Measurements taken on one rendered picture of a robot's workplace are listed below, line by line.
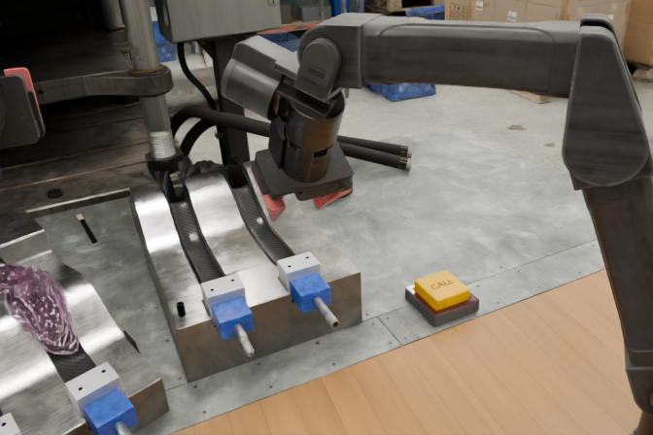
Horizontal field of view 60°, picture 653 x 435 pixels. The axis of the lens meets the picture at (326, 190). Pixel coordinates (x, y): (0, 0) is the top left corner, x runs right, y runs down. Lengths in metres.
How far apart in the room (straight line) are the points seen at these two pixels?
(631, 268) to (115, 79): 1.13
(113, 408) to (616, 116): 0.58
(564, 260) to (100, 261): 0.81
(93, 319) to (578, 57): 0.66
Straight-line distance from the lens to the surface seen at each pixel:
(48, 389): 0.79
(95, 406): 0.72
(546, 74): 0.50
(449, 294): 0.86
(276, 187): 0.64
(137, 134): 1.78
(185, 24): 1.51
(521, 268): 1.00
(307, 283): 0.77
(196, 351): 0.78
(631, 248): 0.57
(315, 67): 0.53
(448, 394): 0.77
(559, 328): 0.90
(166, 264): 0.90
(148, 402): 0.76
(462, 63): 0.52
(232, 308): 0.74
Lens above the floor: 1.35
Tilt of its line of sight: 26 degrees down
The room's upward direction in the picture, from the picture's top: 3 degrees counter-clockwise
